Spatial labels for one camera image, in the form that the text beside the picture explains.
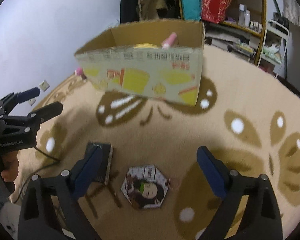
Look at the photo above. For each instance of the black face box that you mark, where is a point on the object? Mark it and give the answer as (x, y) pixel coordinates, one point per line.
(102, 162)

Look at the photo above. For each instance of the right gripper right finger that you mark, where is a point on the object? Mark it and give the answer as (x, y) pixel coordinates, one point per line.
(261, 217)

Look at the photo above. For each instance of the stack of books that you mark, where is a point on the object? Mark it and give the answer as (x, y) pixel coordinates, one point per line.
(233, 40)

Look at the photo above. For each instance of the white metal cart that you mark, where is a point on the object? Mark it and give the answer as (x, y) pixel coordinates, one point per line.
(273, 48)

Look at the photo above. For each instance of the red gift bag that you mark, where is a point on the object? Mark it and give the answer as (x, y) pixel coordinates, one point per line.
(214, 11)

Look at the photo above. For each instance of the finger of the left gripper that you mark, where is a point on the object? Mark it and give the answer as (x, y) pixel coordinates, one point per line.
(11, 100)
(42, 115)

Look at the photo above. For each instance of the cardboard box with yellow print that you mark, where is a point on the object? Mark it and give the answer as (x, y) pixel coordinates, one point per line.
(110, 62)

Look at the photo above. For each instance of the wooden bookshelf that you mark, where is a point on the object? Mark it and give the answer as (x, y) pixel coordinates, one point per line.
(237, 26)

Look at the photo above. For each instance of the white bottle on shelf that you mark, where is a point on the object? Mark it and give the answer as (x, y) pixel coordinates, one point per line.
(241, 16)

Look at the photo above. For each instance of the beige patterned round rug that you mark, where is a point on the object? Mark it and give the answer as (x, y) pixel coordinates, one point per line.
(244, 116)

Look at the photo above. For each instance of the black hanging coat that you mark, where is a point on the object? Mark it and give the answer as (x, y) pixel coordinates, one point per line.
(128, 11)

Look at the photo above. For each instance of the left hand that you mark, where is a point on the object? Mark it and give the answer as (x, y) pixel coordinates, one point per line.
(11, 164)

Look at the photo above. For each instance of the wall socket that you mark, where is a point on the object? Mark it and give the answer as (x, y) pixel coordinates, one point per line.
(44, 86)
(32, 101)

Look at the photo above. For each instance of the pink packaged soft towel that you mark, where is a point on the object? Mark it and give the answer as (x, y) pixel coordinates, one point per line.
(169, 42)

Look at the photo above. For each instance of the upper wall socket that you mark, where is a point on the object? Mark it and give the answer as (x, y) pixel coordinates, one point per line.
(44, 86)

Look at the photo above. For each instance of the teal storage bag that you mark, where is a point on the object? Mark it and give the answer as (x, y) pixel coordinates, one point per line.
(192, 9)

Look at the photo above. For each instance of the lower wall socket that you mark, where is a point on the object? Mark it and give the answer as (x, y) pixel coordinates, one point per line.
(32, 101)

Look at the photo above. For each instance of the small magenta plush toy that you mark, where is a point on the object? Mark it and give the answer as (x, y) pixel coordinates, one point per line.
(79, 72)

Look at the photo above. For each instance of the yellow plush toy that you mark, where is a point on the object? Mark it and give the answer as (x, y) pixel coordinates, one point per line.
(146, 45)

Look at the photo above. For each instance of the hexagonal anime character pillow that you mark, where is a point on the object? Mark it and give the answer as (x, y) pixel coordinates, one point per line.
(145, 187)

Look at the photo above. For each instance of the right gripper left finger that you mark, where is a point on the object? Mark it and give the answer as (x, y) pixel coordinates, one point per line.
(38, 219)

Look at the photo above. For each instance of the beige hanging garment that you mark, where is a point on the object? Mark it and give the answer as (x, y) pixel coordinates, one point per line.
(152, 9)

